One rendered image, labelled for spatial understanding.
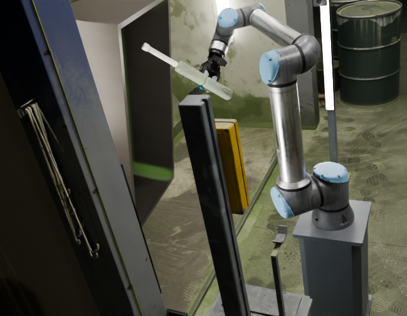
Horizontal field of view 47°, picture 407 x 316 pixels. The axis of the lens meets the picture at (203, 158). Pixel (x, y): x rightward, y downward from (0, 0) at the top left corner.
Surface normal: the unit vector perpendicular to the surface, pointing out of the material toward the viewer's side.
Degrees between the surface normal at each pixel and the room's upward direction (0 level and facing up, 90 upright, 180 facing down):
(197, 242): 0
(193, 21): 90
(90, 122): 90
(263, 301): 0
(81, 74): 90
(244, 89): 90
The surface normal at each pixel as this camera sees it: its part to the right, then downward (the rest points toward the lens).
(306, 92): -0.40, 0.51
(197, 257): -0.18, -0.86
